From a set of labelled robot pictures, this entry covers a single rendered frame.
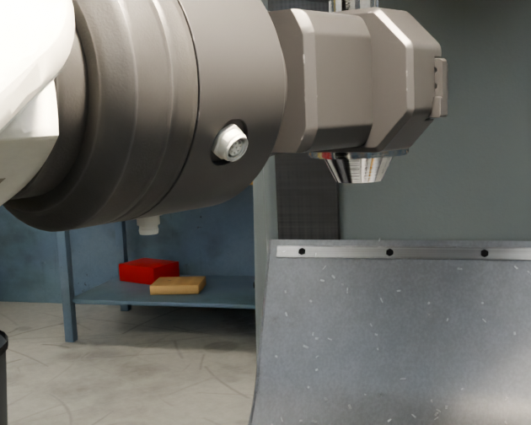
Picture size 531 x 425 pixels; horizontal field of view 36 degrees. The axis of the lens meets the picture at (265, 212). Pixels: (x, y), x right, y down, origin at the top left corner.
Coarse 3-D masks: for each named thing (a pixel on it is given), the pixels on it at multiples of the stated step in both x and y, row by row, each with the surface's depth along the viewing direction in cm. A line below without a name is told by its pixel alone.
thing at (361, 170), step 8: (328, 160) 38; (336, 160) 38; (344, 160) 37; (352, 160) 37; (360, 160) 37; (368, 160) 37; (376, 160) 37; (384, 160) 38; (336, 168) 38; (344, 168) 38; (352, 168) 38; (360, 168) 37; (368, 168) 37; (376, 168) 38; (384, 168) 38; (336, 176) 38; (344, 176) 38; (352, 176) 38; (360, 176) 38; (368, 176) 38; (376, 176) 38
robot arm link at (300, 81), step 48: (192, 0) 25; (240, 0) 27; (240, 48) 26; (288, 48) 29; (336, 48) 30; (384, 48) 31; (432, 48) 32; (240, 96) 26; (288, 96) 29; (336, 96) 30; (384, 96) 31; (432, 96) 32; (192, 144) 25; (240, 144) 26; (288, 144) 29; (336, 144) 30; (384, 144) 32; (192, 192) 26
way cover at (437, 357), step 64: (320, 256) 77; (384, 256) 76; (448, 256) 74; (512, 256) 72; (320, 320) 76; (384, 320) 74; (448, 320) 72; (512, 320) 71; (256, 384) 75; (320, 384) 74; (384, 384) 72; (448, 384) 71; (512, 384) 69
